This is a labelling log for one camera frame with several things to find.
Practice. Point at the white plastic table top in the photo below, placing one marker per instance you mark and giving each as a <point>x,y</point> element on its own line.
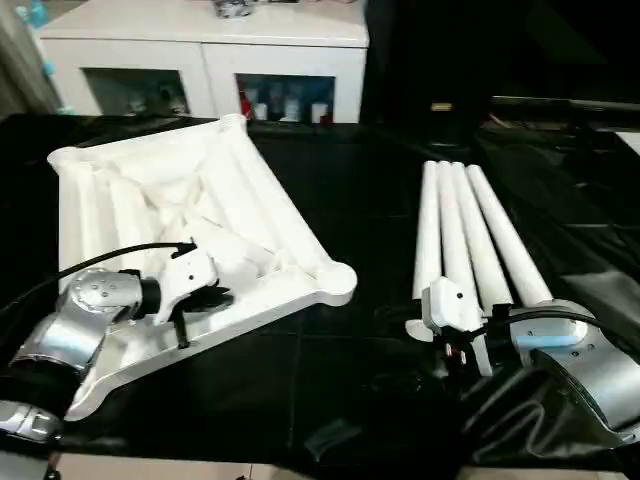
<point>200,210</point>

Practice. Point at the white plastic table leg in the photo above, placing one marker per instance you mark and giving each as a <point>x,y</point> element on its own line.
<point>480,235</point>
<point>455,230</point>
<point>428,230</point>
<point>510,235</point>

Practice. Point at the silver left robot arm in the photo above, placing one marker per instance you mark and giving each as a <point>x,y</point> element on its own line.
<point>80,320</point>

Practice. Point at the black mat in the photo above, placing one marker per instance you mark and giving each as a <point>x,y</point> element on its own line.
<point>370,220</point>

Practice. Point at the white cabinet with glass doors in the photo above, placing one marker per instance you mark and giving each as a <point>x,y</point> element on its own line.
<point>200,40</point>

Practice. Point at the white flat board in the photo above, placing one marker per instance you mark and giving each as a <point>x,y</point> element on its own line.
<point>630,142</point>

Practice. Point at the grey curtain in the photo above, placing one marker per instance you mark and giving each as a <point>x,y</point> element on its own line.
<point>18,60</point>

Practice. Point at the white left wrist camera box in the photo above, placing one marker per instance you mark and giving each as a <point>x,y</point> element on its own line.
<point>190,275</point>

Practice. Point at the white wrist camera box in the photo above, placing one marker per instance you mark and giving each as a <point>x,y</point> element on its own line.
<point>448,305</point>
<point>190,275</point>

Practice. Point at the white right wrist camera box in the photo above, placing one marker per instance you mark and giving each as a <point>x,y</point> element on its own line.
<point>448,305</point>

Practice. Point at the black metal rail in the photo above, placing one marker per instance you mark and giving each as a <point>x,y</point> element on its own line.
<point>560,108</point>

